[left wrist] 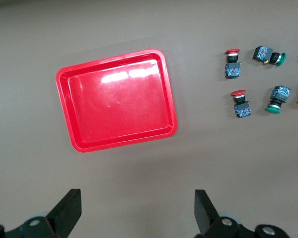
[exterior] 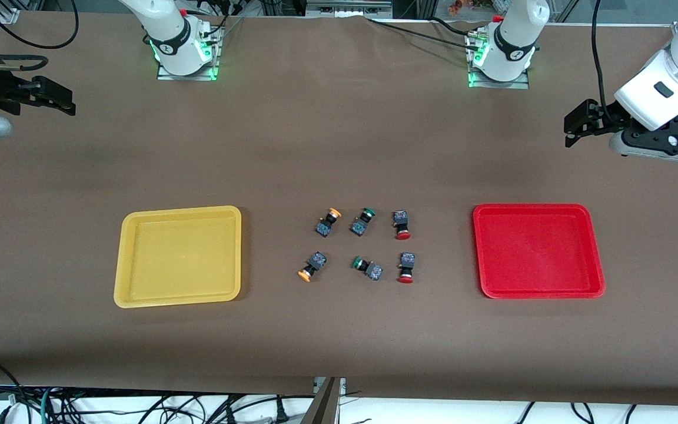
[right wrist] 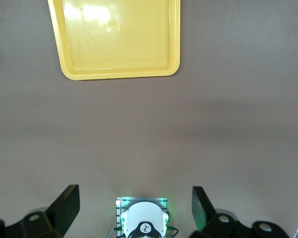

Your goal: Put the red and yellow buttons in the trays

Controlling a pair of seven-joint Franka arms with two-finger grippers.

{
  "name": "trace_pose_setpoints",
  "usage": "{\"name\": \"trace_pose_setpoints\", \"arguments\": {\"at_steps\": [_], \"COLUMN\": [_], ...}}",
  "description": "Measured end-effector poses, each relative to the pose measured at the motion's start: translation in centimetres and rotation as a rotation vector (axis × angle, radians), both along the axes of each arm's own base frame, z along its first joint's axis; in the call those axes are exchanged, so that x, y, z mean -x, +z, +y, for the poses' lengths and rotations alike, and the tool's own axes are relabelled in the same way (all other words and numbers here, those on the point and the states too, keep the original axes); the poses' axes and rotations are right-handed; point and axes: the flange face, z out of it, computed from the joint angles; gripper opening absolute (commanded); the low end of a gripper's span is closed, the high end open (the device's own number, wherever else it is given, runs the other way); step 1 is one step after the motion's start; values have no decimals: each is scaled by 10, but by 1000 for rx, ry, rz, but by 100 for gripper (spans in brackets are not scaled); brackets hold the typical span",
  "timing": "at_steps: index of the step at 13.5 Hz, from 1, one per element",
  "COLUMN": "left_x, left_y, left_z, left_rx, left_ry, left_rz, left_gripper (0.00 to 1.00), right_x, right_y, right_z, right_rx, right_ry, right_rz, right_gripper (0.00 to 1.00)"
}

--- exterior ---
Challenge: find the teal floor cable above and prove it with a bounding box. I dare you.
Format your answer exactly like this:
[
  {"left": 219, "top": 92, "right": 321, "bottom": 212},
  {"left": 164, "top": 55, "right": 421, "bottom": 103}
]
[{"left": 38, "top": 386, "right": 58, "bottom": 424}]

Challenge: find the brown table mat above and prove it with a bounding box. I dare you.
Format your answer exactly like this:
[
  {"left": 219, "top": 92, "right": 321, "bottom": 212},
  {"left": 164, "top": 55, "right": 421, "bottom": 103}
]
[{"left": 0, "top": 12, "right": 678, "bottom": 407}]

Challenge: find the black looping cable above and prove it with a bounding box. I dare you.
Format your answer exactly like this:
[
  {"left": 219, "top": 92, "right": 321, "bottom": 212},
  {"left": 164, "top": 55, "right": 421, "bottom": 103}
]
[{"left": 0, "top": 0, "right": 79, "bottom": 50}]

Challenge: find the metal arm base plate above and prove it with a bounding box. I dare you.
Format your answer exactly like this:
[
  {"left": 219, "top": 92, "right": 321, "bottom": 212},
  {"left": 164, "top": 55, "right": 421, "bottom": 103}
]
[
  {"left": 467, "top": 32, "right": 530, "bottom": 90},
  {"left": 157, "top": 26, "right": 220, "bottom": 82}
]

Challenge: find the black hanging arm cable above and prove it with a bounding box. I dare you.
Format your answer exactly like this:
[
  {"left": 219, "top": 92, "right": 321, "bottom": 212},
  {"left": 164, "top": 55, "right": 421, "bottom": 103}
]
[{"left": 590, "top": 0, "right": 611, "bottom": 118}]

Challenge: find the yellow mushroom push button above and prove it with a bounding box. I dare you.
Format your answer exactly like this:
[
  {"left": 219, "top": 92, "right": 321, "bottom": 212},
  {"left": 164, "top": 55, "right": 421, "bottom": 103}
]
[
  {"left": 315, "top": 208, "right": 342, "bottom": 238},
  {"left": 297, "top": 251, "right": 328, "bottom": 283}
]

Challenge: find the metal table leg profile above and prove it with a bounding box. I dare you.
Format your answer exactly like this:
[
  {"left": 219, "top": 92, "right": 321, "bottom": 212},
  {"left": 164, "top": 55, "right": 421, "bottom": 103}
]
[{"left": 308, "top": 377, "right": 344, "bottom": 424}]

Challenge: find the green push button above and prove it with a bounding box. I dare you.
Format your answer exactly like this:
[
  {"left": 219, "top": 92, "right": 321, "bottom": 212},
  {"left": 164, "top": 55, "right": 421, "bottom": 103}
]
[
  {"left": 350, "top": 207, "right": 377, "bottom": 237},
  {"left": 351, "top": 256, "right": 384, "bottom": 281}
]

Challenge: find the aluminium frame profile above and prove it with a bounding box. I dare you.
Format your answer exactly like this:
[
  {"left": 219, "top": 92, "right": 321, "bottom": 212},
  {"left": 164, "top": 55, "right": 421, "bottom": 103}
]
[{"left": 305, "top": 0, "right": 394, "bottom": 19}]

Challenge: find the red plastic tray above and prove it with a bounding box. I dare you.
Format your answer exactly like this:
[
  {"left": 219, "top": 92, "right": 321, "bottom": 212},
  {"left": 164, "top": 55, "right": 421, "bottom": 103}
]
[{"left": 472, "top": 203, "right": 606, "bottom": 300}]

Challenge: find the yellow plastic tray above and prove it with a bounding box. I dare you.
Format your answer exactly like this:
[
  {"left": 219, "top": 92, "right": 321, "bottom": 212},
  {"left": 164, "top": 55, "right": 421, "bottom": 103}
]
[{"left": 114, "top": 206, "right": 242, "bottom": 309}]

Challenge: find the small cylinder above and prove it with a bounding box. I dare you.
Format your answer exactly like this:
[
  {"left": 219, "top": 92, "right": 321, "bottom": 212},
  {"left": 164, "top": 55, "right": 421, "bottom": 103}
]
[
  {"left": 397, "top": 251, "right": 416, "bottom": 284},
  {"left": 392, "top": 210, "right": 411, "bottom": 241}
]

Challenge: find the long black table cable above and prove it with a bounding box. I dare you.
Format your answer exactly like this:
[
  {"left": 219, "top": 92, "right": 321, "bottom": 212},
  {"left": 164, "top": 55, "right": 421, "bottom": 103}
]
[{"left": 367, "top": 18, "right": 482, "bottom": 45}]

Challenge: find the black gripper hose cable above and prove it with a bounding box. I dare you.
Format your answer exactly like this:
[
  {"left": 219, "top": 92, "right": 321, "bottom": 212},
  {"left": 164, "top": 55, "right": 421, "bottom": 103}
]
[{"left": 0, "top": 51, "right": 49, "bottom": 72}]

